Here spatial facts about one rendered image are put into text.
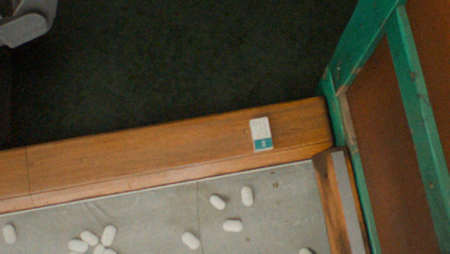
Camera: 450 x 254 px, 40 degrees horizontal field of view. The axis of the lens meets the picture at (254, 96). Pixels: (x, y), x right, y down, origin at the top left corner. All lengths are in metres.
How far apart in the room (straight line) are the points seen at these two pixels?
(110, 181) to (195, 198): 0.16
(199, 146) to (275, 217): 0.20
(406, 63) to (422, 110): 0.06
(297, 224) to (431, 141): 0.54
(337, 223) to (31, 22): 0.61
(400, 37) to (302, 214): 0.55
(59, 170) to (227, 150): 0.32
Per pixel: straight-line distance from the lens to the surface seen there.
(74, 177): 1.23
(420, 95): 0.73
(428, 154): 0.74
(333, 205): 1.13
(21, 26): 0.99
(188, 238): 1.19
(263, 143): 1.18
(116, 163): 1.22
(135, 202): 1.23
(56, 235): 1.25
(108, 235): 1.21
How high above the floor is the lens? 1.95
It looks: 75 degrees down
